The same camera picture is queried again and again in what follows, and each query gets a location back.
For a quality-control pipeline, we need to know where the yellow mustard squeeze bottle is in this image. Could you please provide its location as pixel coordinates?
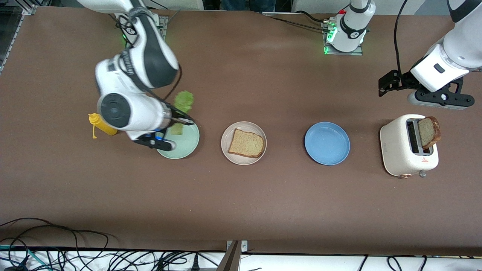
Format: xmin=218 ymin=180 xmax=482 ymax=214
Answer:
xmin=88 ymin=113 xmax=114 ymax=139

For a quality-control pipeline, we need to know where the beige round plate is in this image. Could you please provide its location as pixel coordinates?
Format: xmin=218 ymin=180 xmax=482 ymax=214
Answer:
xmin=221 ymin=121 xmax=267 ymax=166

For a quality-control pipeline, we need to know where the grey metal post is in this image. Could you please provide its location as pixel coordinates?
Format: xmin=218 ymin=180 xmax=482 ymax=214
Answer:
xmin=217 ymin=241 xmax=241 ymax=271

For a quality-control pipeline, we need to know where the person in blue jeans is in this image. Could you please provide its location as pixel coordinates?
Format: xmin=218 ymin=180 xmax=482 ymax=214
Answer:
xmin=222 ymin=0 xmax=275 ymax=12

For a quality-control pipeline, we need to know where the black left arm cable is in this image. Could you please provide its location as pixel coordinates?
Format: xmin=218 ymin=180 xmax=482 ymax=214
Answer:
xmin=394 ymin=0 xmax=409 ymax=74

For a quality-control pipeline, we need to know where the black braided cable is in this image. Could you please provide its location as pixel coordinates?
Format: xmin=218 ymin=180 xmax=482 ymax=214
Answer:
xmin=264 ymin=11 xmax=332 ymax=32

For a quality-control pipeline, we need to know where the white two-slot toaster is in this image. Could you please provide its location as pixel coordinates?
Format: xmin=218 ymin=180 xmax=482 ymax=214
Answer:
xmin=380 ymin=114 xmax=439 ymax=178

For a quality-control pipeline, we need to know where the mint green round plate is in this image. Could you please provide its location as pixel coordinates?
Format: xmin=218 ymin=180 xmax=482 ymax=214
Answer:
xmin=156 ymin=121 xmax=200 ymax=160

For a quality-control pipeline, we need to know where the blue round plate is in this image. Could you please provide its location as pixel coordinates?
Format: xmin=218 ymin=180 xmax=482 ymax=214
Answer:
xmin=304 ymin=122 xmax=351 ymax=166

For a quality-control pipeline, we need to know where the long black looping cable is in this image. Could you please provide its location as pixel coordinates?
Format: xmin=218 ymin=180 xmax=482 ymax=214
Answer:
xmin=0 ymin=218 xmax=110 ymax=260

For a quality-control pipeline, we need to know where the small metal bracket plate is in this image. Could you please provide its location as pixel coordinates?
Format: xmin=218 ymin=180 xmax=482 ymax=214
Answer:
xmin=226 ymin=240 xmax=249 ymax=253

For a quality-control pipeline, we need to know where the aluminium frame rack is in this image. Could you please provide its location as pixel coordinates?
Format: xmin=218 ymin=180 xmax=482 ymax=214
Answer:
xmin=0 ymin=0 xmax=38 ymax=74

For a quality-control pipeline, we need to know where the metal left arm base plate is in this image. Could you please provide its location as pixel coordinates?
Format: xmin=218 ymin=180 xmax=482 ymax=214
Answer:
xmin=322 ymin=21 xmax=364 ymax=56

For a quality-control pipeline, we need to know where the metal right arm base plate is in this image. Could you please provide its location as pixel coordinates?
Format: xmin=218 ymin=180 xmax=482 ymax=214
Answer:
xmin=153 ymin=14 xmax=168 ymax=43

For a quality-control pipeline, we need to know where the brown toast bread slice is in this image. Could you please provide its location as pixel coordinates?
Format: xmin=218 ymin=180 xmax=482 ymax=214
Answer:
xmin=418 ymin=116 xmax=441 ymax=149
xmin=228 ymin=128 xmax=265 ymax=158

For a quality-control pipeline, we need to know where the green lettuce leaf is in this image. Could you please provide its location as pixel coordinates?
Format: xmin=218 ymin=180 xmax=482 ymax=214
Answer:
xmin=168 ymin=91 xmax=195 ymax=136

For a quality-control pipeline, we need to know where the teal cable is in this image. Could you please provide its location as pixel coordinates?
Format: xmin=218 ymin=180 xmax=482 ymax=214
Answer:
xmin=0 ymin=245 xmax=44 ymax=271

